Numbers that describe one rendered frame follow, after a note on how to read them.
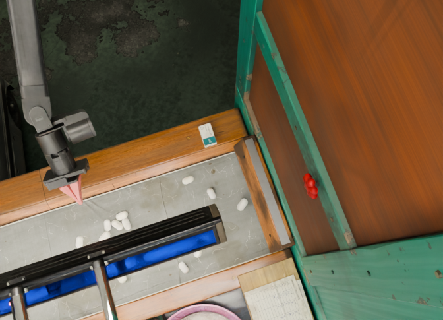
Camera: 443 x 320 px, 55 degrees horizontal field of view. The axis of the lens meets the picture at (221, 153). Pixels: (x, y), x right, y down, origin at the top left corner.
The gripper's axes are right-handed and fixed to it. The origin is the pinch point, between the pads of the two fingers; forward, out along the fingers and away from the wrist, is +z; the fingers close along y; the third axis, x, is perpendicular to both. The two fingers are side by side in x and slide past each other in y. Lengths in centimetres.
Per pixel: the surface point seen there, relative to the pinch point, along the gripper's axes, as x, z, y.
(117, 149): 15.7, -4.0, 10.7
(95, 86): 113, -1, -4
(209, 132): 11.7, -1.9, 36.7
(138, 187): 10.0, 6.6, 13.1
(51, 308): -5.4, 24.5, -17.1
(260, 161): -2.9, 3.6, 46.0
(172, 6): 133, -24, 44
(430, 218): -68, -20, 49
